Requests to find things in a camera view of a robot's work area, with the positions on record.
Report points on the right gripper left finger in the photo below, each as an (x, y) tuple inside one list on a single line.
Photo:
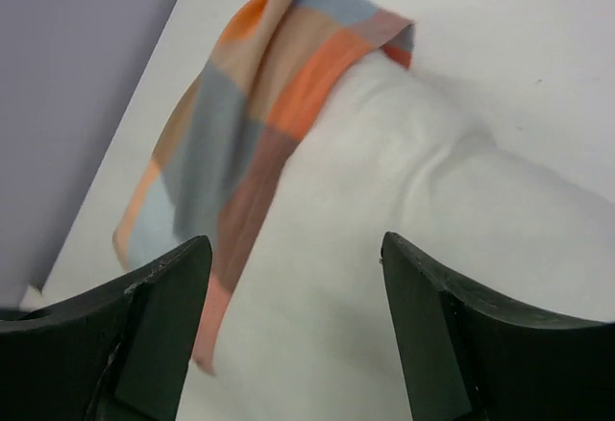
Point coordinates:
[(119, 351)]

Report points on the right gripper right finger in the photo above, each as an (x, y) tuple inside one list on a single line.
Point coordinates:
[(468, 352)]

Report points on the white pillow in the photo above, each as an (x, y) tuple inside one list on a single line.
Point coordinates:
[(308, 333)]

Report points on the orange blue checked pillowcase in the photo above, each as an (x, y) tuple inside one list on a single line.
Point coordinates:
[(218, 160)]

